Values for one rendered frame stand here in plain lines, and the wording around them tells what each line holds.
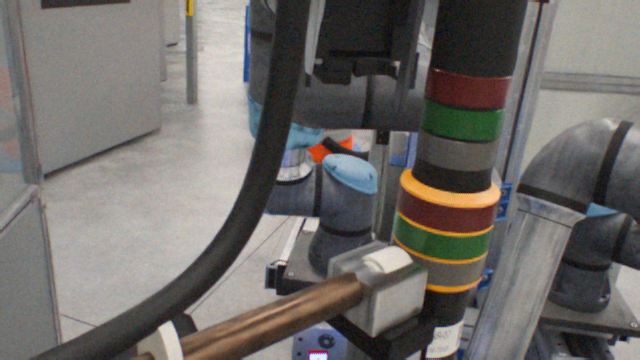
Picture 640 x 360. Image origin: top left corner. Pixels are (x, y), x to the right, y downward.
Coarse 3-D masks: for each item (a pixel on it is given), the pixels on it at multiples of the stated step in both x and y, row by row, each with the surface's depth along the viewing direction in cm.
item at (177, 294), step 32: (288, 0) 15; (288, 32) 15; (288, 64) 16; (288, 96) 16; (288, 128) 16; (256, 160) 16; (256, 192) 16; (224, 224) 17; (256, 224) 17; (224, 256) 16; (192, 288) 16; (128, 320) 15; (160, 320) 16; (64, 352) 14; (96, 352) 15; (160, 352) 16
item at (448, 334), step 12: (432, 300) 24; (444, 300) 24; (456, 300) 24; (432, 312) 24; (444, 312) 24; (456, 312) 25; (444, 324) 25; (456, 324) 25; (444, 336) 25; (456, 336) 26; (432, 348) 25; (444, 348) 25; (456, 348) 26
